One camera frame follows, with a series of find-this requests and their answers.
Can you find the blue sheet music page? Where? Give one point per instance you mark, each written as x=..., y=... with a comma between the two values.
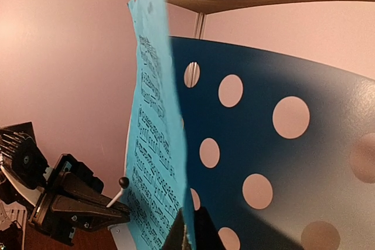
x=156, y=154

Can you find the left aluminium frame post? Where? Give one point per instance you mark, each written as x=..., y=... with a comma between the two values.
x=199, y=26

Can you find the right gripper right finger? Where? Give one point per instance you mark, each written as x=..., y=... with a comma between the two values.
x=206, y=235

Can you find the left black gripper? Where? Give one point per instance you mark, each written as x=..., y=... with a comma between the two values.
x=73, y=200

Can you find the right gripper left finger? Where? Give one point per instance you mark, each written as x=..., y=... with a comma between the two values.
x=177, y=237

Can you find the white perforated music stand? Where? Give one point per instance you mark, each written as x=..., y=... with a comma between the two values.
x=280, y=150

